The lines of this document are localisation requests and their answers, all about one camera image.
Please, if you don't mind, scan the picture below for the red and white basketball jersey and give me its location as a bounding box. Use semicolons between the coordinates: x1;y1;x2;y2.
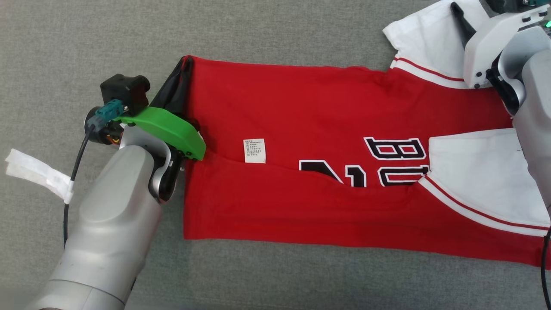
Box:
183;0;551;270

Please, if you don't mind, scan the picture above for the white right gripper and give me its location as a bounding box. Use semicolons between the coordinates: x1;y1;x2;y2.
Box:
451;2;551;89

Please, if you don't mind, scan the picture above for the white tape cable label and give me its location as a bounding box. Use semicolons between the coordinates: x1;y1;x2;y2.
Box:
5;149;74;204

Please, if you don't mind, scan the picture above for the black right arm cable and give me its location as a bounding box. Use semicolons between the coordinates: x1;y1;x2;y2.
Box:
541;226;551;310

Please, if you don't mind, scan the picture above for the teal left camera connector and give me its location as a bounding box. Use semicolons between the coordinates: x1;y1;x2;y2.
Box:
96;99;125;130

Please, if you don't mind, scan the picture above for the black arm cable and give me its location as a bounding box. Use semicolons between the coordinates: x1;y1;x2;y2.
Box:
63;125;93;249
541;226;551;310

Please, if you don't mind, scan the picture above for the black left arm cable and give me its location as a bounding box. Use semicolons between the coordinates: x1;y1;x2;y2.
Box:
63;125;93;249

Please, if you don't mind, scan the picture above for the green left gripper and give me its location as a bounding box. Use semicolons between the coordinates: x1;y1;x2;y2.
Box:
114;56;206;161

